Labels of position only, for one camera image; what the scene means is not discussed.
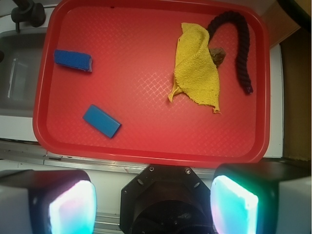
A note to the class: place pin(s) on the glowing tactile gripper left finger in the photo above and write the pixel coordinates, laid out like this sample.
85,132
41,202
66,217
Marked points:
47,202

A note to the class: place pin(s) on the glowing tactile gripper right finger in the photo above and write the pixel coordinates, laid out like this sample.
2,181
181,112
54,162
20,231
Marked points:
262,198

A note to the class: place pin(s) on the blue sponge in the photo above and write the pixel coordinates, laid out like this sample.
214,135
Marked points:
72,59

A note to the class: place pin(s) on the blue rectangular block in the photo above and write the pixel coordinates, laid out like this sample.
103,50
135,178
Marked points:
101,121

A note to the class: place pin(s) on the grey sink basin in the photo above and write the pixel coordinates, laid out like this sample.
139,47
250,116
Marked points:
19,70

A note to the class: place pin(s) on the yellow knitted cloth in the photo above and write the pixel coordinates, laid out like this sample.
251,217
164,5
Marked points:
195,73

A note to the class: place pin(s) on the red plastic tray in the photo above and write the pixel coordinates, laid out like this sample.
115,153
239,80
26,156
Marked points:
133,47

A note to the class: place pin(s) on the brown cardboard box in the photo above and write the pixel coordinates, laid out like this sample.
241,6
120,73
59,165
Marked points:
297,78

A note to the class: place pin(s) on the small brown lump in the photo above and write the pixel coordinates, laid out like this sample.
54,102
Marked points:
218,55

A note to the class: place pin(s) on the black faucet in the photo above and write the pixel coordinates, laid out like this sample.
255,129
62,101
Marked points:
28,11

